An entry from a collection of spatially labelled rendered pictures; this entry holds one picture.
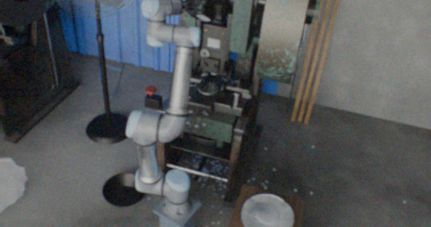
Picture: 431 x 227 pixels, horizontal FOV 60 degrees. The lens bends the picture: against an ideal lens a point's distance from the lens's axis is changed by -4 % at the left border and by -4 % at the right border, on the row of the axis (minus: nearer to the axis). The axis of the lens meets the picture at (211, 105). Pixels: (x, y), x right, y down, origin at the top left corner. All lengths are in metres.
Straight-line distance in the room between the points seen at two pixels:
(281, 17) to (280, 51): 0.16
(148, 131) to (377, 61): 2.43
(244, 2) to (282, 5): 0.35
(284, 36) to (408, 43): 1.91
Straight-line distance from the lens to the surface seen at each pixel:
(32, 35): 3.32
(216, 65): 2.24
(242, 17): 2.06
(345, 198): 2.95
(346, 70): 3.59
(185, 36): 1.55
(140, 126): 1.59
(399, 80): 3.68
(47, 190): 2.87
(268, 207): 2.22
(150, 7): 1.53
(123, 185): 2.79
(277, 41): 1.77
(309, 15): 2.06
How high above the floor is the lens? 2.07
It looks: 36 degrees down
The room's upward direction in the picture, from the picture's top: 5 degrees clockwise
